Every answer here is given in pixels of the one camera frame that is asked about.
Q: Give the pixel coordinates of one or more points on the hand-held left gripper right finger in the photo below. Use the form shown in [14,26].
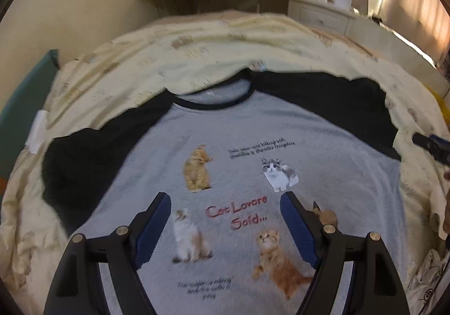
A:
[299,230]

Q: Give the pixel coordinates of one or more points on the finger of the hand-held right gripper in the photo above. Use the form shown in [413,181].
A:
[433,146]

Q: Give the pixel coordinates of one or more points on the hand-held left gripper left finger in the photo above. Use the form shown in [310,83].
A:
[152,230]

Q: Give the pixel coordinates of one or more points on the grey cat print t-shirt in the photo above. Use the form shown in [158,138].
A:
[225,174]

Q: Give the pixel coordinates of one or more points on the white drawer cabinet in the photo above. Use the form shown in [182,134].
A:
[321,16]

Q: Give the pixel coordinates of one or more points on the pale yellow printed bed sheet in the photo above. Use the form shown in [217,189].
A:
[147,55]

